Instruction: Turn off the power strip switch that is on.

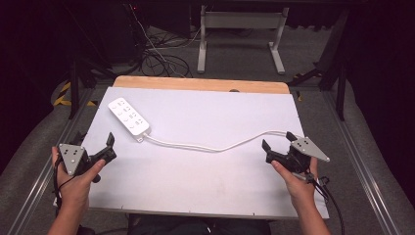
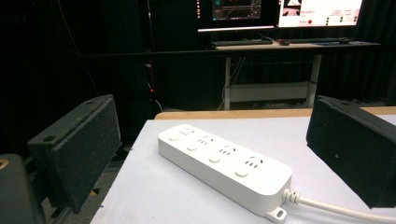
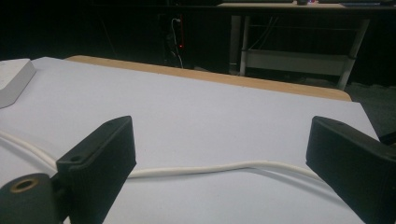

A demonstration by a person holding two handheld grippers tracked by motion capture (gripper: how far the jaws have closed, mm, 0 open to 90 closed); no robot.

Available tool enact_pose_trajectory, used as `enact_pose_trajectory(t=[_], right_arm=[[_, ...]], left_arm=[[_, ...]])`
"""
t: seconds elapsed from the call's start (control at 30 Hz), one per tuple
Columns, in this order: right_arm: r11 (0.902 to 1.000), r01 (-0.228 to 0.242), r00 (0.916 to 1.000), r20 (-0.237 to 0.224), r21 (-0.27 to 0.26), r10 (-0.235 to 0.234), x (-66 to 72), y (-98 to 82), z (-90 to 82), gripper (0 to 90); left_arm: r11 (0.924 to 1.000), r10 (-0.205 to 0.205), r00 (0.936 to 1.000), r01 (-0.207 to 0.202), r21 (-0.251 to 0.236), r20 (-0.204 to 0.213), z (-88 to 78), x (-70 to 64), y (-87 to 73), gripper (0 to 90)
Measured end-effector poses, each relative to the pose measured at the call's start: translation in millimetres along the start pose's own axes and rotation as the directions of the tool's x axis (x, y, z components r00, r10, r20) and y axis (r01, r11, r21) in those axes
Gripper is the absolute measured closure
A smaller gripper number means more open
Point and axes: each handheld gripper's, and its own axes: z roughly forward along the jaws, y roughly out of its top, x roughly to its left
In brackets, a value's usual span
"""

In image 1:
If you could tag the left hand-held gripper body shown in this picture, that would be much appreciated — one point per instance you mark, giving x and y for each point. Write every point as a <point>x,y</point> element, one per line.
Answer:
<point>72,157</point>

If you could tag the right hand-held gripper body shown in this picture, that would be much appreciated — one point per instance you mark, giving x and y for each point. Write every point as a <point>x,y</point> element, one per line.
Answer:
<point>306,148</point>

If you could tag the white power strip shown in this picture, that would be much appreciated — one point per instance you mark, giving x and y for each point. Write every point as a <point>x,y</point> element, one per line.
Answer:
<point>129,116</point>

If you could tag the person's left hand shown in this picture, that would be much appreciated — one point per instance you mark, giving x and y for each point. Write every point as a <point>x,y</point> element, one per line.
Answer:
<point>75,189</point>

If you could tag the person's right hand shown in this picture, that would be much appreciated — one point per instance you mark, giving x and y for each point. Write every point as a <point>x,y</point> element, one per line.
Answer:
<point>300,187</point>

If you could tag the yellow black hazard tape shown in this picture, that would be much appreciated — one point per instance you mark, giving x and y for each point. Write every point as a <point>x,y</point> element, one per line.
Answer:
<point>62,99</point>

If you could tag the black metal stand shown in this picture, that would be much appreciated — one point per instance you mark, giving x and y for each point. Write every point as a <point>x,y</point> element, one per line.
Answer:
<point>341,91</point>
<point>74,91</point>

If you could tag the wooden board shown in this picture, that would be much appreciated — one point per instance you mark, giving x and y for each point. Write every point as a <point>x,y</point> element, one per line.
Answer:
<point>195,84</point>

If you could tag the aluminium floor rail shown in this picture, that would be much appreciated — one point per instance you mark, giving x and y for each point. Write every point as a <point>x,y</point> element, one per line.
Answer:
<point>39,182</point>
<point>362,163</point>

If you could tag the white metal table frame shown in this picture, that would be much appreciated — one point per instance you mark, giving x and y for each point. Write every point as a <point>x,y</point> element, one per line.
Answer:
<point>241,20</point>

